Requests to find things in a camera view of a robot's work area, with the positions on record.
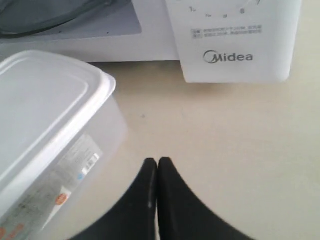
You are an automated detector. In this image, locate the white lower timer knob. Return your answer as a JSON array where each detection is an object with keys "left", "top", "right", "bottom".
[{"left": 177, "top": 0, "right": 250, "bottom": 12}]

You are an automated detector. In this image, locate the white plastic lidded container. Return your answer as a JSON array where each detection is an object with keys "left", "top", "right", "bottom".
[{"left": 0, "top": 50, "right": 127, "bottom": 240}]

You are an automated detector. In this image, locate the glass microwave turntable plate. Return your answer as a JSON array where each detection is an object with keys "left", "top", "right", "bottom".
[{"left": 0, "top": 0, "right": 114, "bottom": 39}]

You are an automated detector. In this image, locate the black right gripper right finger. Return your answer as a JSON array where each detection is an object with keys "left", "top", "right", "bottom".
[{"left": 157, "top": 157, "right": 250, "bottom": 240}]

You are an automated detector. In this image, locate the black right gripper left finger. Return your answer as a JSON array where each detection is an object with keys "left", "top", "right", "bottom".
[{"left": 73, "top": 158, "right": 158, "bottom": 240}]

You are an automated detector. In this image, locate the white Midea microwave oven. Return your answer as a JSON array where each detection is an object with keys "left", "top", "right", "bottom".
[{"left": 0, "top": 0, "right": 302, "bottom": 83}]

